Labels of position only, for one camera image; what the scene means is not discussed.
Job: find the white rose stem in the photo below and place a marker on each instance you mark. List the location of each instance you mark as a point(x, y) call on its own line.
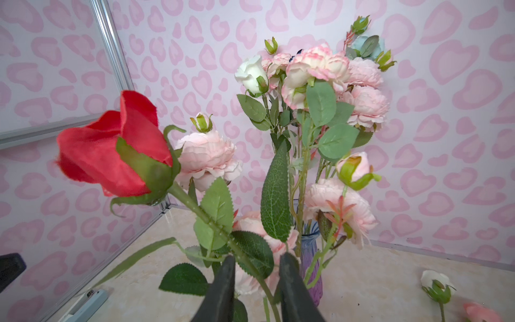
point(252, 76)

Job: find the pink peony stem pile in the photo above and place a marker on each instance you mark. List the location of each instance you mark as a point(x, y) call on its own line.
point(306, 119)

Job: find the white rosebud stem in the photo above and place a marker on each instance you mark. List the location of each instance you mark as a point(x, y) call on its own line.
point(439, 288)

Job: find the pink peony stem two blooms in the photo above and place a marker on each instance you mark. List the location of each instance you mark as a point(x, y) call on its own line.
point(337, 202)

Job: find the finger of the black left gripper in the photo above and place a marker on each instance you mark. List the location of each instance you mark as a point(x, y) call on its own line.
point(11, 266)

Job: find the pink peony stem with leaves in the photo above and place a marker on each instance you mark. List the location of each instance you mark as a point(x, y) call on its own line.
point(205, 156)

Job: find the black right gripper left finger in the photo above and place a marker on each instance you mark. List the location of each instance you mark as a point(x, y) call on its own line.
point(218, 304)

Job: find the light blue rose stem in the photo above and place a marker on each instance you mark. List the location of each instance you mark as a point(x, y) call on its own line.
point(358, 45)

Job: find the pink peony stem with bud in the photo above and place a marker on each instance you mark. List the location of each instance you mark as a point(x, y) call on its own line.
point(363, 92)

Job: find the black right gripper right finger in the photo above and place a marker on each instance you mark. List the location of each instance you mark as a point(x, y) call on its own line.
point(296, 302)

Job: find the large pink peony stem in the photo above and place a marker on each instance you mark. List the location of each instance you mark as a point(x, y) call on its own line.
point(275, 66)

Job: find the purple gradient glass vase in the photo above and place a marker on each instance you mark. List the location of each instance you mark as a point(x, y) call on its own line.
point(309, 238)

